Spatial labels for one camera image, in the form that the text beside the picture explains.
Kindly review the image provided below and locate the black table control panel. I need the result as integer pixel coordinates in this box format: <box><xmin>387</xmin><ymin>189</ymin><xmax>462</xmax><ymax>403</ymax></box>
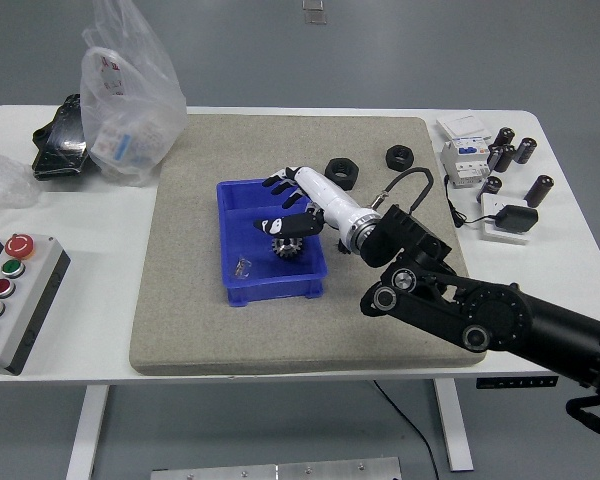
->
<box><xmin>476</xmin><ymin>377</ymin><xmax>560</xmax><ymax>390</ymax></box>

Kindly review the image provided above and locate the blue plastic box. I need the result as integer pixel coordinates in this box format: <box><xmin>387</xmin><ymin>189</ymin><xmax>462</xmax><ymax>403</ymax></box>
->
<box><xmin>215</xmin><ymin>177</ymin><xmax>330</xmax><ymax>308</ymax></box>

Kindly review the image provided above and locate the crumpled clear plastic wrap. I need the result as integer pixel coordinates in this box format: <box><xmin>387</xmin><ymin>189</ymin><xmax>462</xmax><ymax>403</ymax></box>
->
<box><xmin>0</xmin><ymin>153</ymin><xmax>44</xmax><ymax>214</ymax></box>

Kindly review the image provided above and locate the flat white switch panel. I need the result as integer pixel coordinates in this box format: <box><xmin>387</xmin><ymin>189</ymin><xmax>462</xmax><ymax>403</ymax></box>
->
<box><xmin>435</xmin><ymin>113</ymin><xmax>492</xmax><ymax>144</ymax></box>

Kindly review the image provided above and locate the black power adapter plug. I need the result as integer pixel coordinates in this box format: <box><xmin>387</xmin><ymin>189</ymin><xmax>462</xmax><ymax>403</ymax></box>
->
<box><xmin>494</xmin><ymin>204</ymin><xmax>539</xmax><ymax>235</ymax></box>

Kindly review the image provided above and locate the black sleeved robot cable loop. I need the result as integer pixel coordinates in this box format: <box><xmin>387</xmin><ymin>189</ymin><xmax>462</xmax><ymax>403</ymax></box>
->
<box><xmin>565</xmin><ymin>394</ymin><xmax>600</xmax><ymax>446</ymax></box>

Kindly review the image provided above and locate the white blue small carton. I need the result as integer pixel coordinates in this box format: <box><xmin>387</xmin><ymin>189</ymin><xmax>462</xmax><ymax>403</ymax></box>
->
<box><xmin>90</xmin><ymin>122</ymin><xmax>134</xmax><ymax>166</ymax></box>

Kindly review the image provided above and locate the black floor cable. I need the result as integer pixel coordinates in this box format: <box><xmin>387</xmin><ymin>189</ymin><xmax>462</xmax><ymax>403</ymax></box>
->
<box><xmin>372</xmin><ymin>379</ymin><xmax>440</xmax><ymax>480</ymax></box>

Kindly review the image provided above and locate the grey push-button control box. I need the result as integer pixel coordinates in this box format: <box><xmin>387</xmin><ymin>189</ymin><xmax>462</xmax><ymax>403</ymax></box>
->
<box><xmin>0</xmin><ymin>233</ymin><xmax>72</xmax><ymax>376</ymax></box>

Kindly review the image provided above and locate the white table leg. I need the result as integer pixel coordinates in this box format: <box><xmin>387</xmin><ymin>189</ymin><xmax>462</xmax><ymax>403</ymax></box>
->
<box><xmin>65</xmin><ymin>384</ymin><xmax>111</xmax><ymax>480</ymax></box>
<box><xmin>432</xmin><ymin>378</ymin><xmax>475</xmax><ymax>472</ymax></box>

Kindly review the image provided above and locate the clear plastic bag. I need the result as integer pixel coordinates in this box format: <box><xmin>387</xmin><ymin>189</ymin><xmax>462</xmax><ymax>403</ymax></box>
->
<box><xmin>79</xmin><ymin>0</ymin><xmax>188</xmax><ymax>188</ymax></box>

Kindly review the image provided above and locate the grey-brown mat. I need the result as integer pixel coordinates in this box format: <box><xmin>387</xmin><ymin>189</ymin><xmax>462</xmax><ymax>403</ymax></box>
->
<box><xmin>128</xmin><ymin>113</ymin><xmax>488</xmax><ymax>376</ymax></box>

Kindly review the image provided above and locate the black adapter cord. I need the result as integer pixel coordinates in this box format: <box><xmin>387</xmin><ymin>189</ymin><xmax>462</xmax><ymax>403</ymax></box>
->
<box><xmin>442</xmin><ymin>174</ymin><xmax>501</xmax><ymax>229</ymax></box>

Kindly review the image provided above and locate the white circuit breaker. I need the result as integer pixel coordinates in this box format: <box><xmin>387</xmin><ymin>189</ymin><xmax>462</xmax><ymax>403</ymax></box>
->
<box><xmin>439</xmin><ymin>134</ymin><xmax>492</xmax><ymax>190</ymax></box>

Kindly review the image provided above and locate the small black hex nut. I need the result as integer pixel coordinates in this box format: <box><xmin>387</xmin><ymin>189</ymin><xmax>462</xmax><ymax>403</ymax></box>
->
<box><xmin>384</xmin><ymin>144</ymin><xmax>417</xmax><ymax>172</ymax></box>

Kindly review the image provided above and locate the red emergency stop button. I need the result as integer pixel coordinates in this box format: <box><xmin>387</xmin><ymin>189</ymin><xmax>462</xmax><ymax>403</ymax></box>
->
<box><xmin>4</xmin><ymin>233</ymin><xmax>35</xmax><ymax>260</ymax></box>

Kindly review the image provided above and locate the black wrapped plastic part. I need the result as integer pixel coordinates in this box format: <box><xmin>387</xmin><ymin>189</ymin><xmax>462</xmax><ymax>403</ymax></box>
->
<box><xmin>31</xmin><ymin>93</ymin><xmax>101</xmax><ymax>182</ymax></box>

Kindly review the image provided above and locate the clear floor fixture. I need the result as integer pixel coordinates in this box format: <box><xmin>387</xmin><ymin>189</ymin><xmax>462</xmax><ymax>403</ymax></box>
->
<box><xmin>302</xmin><ymin>0</ymin><xmax>328</xmax><ymax>26</ymax></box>

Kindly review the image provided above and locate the large black gear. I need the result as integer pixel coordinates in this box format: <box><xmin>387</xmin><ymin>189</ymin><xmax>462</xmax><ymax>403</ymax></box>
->
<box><xmin>270</xmin><ymin>235</ymin><xmax>304</xmax><ymax>261</ymax></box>

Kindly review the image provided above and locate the large black hex nut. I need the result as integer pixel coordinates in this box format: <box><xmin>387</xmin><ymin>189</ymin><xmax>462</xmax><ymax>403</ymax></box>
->
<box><xmin>324</xmin><ymin>157</ymin><xmax>361</xmax><ymax>191</ymax></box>

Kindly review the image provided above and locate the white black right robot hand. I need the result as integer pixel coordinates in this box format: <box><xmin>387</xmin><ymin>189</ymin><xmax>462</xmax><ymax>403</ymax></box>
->
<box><xmin>252</xmin><ymin>166</ymin><xmax>376</xmax><ymax>246</ymax></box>

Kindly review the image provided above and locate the white socket plate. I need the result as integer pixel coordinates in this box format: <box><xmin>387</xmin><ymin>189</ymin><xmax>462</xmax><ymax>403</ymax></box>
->
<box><xmin>479</xmin><ymin>192</ymin><xmax>537</xmax><ymax>245</ymax></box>

